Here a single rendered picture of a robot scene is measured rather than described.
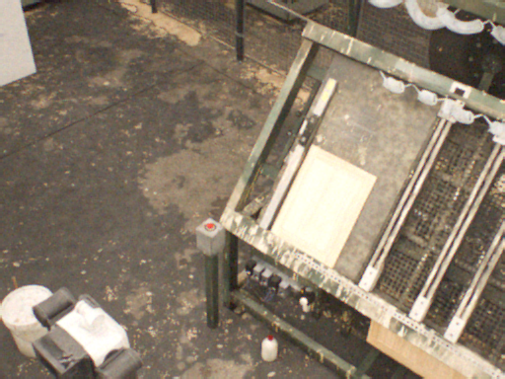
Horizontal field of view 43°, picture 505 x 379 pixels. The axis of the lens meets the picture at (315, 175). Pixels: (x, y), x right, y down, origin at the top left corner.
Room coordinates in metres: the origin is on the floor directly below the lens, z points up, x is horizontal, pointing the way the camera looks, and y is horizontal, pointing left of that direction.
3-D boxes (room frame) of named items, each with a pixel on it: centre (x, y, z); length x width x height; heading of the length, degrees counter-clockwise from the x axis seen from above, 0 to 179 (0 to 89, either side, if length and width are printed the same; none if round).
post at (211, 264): (2.52, 0.56, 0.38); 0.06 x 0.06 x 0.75; 59
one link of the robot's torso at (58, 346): (1.43, 0.86, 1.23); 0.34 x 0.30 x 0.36; 55
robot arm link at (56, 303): (1.57, 1.03, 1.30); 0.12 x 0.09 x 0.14; 145
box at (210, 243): (2.52, 0.56, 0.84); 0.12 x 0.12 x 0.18; 59
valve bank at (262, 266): (2.35, 0.15, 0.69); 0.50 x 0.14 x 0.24; 59
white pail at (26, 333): (2.24, 1.63, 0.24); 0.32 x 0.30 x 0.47; 55
